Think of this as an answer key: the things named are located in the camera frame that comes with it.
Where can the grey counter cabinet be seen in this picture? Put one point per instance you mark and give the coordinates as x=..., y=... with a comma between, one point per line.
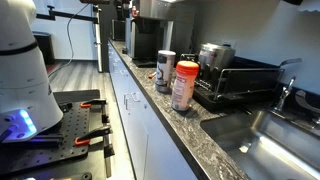
x=160, y=150

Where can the stainless steel sink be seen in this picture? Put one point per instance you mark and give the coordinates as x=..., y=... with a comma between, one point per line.
x=266, y=150

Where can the white sugar canister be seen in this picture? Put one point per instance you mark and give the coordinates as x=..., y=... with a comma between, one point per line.
x=165, y=71

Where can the black dish rack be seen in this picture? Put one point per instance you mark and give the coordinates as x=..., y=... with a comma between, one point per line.
x=246, y=83

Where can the aluminium frame rail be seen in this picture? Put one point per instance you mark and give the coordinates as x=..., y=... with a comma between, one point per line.
x=107, y=150

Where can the black box appliance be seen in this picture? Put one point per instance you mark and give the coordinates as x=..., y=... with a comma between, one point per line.
x=118, y=30

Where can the steel coffee machine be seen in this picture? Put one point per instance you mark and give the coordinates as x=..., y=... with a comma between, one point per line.
x=146, y=40

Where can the orange marker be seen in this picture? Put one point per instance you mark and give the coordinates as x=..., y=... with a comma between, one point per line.
x=151, y=76

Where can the silver stand pole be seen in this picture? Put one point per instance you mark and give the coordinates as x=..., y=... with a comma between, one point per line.
x=98, y=40

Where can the creamer bottle orange lid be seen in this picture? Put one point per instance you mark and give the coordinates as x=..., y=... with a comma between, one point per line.
x=183, y=86

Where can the small black object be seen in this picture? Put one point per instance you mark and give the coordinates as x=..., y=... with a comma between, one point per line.
x=124, y=50

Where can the steel pot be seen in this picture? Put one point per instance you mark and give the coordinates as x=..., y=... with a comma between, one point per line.
x=215, y=56

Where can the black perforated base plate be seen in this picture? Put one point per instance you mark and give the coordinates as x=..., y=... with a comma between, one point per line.
x=70, y=133

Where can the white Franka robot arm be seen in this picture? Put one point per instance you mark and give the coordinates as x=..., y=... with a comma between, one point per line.
x=23, y=83

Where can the chrome faucet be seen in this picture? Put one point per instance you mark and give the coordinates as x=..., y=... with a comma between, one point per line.
x=284, y=95

